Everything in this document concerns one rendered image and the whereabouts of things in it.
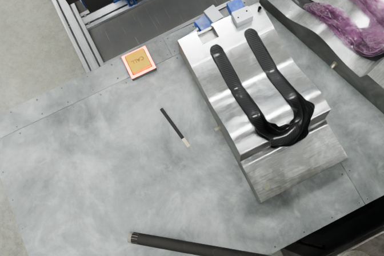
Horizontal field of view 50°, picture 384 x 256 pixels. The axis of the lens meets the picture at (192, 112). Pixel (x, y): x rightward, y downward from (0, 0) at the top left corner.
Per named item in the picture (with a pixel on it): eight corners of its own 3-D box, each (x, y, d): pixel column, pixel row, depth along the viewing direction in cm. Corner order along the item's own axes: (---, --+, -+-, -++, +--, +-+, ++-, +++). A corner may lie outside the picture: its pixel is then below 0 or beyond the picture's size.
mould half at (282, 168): (179, 52, 124) (176, 32, 111) (255, 16, 126) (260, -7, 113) (259, 203, 112) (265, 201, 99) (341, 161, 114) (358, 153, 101)
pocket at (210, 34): (195, 37, 120) (195, 31, 116) (211, 29, 120) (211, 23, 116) (202, 50, 118) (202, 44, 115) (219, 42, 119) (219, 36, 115)
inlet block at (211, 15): (178, 28, 120) (179, 36, 126) (187, 41, 119) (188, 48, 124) (213, 4, 122) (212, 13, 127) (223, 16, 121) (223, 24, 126)
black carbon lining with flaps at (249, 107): (206, 51, 117) (205, 37, 107) (255, 27, 118) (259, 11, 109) (265, 160, 108) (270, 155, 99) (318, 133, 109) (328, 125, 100)
